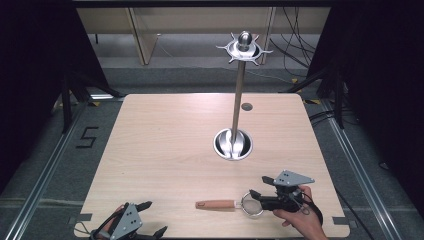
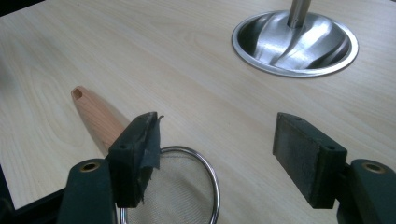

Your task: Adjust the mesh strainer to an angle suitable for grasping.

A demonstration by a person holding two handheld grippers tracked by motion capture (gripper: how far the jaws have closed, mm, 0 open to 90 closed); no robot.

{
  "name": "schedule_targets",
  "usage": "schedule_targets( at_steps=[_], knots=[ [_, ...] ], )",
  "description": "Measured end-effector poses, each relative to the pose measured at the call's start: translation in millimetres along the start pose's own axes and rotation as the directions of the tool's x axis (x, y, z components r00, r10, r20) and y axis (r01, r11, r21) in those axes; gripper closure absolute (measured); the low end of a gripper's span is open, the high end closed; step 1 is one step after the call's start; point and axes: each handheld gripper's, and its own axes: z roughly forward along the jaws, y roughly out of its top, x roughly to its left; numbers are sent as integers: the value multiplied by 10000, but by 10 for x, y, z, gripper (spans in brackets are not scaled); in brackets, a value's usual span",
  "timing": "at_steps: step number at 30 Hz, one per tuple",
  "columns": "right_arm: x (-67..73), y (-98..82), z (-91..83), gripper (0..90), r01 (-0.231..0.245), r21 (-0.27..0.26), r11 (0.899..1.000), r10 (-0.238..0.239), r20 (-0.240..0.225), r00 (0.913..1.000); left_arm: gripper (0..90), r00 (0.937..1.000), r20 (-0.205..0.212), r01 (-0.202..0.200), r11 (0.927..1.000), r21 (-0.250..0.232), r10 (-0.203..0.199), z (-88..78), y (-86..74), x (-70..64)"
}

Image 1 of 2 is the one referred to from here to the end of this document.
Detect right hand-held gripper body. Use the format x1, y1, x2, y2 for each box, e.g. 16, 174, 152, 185
259, 169, 316, 213

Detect person's left hand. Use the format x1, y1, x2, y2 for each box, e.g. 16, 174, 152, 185
98, 204, 126, 240

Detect mesh strainer with wooden handle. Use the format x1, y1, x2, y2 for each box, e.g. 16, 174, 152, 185
195, 191, 265, 220

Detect black curtain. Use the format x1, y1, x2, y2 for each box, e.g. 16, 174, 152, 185
306, 0, 424, 211
0, 0, 111, 196

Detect metal floor rail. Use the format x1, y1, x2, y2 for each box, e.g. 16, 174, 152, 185
319, 99, 399, 240
2, 101, 88, 240

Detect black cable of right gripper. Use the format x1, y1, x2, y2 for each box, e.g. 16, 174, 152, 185
293, 191, 325, 226

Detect black metal stand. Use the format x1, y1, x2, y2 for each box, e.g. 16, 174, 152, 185
59, 71, 125, 135
285, 61, 348, 130

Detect person's right hand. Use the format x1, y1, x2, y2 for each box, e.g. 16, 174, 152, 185
272, 185, 330, 240

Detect bundle of black hanging cables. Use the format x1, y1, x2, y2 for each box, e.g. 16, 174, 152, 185
269, 7, 322, 72

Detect black floor cables by stand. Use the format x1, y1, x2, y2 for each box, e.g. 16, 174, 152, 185
308, 109, 336, 127

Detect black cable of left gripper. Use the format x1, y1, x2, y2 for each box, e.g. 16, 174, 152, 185
75, 221, 101, 240

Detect steel utensil rack stand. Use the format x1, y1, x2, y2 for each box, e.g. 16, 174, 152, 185
212, 30, 274, 162

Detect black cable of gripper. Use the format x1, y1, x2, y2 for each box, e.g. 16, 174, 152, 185
293, 191, 325, 226
75, 221, 101, 240

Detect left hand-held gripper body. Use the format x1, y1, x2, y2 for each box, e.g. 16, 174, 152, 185
89, 202, 158, 240

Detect black floor cable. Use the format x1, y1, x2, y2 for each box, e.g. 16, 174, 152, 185
333, 186, 373, 240

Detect light wooden cabinet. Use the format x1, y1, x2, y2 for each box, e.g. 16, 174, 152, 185
76, 7, 332, 66

